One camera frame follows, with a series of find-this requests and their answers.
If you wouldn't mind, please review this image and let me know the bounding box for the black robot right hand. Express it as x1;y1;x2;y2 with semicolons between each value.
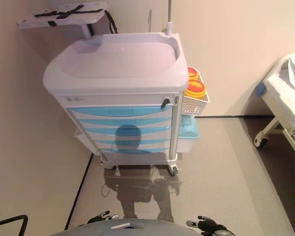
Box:
186;215;227;235

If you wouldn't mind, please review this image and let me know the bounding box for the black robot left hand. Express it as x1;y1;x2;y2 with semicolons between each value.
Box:
87;210;120;224

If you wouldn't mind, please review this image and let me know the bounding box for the blue fronted cart drawer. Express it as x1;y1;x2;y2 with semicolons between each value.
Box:
80;124;173;138

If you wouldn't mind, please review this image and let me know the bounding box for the cart caster wheel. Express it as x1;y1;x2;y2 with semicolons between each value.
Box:
168;164;180;177

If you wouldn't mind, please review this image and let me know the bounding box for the blue lidded waste bin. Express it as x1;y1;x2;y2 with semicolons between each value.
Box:
178;114;201;153

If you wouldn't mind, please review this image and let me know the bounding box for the white bed caster wheel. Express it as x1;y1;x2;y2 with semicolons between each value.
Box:
254;134;270;148

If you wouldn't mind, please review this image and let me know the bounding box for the white perforated side basket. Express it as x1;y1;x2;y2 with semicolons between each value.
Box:
181;67;211;116

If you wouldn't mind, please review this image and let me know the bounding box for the yellow sharps container red lid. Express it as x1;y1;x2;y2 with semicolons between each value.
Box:
188;66;201;82
184;80;208;98

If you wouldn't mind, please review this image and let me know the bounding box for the blue tape patch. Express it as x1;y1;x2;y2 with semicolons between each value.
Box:
255;83;266;97

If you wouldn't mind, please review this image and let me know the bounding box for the white hospital bed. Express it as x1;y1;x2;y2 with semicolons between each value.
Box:
254;51;295;173

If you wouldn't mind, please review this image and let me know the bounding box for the white blue medical cart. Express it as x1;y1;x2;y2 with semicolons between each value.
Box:
42;32;189;177

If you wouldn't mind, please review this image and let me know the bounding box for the white bed sheet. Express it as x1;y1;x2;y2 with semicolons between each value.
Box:
279;51;295;89

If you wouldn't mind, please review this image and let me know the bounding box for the metal IV pole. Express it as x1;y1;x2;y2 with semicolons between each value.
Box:
164;0;175;37

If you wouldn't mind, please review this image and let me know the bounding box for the thick black cable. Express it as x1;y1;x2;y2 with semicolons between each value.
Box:
0;215;29;231

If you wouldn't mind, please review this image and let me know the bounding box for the black hanging strap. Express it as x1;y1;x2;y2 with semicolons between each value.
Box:
105;10;118;34

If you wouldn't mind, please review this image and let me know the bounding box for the black strap harness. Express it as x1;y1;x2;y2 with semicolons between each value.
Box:
34;5;104;20

